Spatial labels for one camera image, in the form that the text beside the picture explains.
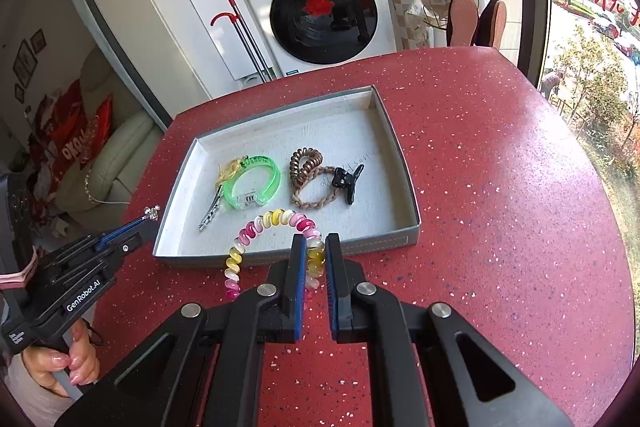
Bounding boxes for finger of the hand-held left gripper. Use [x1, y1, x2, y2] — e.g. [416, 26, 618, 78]
[94, 214, 151, 253]
[102, 224, 160, 258]

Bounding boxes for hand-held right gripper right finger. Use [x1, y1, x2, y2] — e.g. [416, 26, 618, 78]
[325, 232, 573, 427]

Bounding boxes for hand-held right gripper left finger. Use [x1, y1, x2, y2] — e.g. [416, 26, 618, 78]
[54, 234, 308, 427]

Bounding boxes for spotted silver hair clip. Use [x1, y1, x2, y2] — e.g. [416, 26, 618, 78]
[198, 184, 226, 233]

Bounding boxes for pink yellow spiral hair tie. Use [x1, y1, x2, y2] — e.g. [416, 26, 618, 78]
[223, 208, 326, 300]

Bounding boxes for beige braided hair tie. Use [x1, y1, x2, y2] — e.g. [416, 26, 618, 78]
[291, 164, 346, 210]

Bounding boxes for black claw hair clip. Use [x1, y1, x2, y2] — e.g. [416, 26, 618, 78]
[331, 163, 366, 206]

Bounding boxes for green translucent bangle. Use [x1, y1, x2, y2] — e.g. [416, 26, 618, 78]
[223, 154, 282, 211]

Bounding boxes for yellow hair tie with charm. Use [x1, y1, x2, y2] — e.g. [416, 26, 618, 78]
[216, 157, 251, 185]

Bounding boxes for brown spiral hair tie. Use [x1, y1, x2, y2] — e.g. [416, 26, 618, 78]
[289, 148, 323, 192]

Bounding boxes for grey shallow tray box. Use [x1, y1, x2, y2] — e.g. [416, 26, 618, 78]
[152, 85, 422, 270]

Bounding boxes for person's left hand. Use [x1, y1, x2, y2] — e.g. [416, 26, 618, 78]
[20, 317, 101, 400]

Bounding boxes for cream leather sofa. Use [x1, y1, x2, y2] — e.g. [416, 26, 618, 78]
[50, 47, 166, 228]

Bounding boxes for red printed cushions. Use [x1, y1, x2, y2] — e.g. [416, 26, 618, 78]
[27, 79, 113, 188]

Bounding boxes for white tall cabinet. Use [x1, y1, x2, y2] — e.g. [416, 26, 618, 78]
[60, 0, 241, 118]

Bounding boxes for white washing machine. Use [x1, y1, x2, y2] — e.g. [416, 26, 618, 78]
[220, 0, 398, 82]

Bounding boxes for white shopping bag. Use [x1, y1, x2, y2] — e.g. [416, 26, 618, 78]
[405, 0, 436, 50]

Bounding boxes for pink backed chair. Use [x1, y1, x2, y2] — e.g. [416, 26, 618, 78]
[446, 0, 480, 48]

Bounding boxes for dark backed chair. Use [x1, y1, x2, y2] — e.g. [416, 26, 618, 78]
[475, 0, 508, 50]

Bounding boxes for glass window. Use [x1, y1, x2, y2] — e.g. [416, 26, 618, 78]
[540, 0, 640, 238]

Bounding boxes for large wall picture frame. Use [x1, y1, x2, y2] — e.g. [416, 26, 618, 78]
[12, 39, 35, 82]

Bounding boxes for red handled mop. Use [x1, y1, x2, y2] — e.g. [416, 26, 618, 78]
[210, 0, 273, 84]

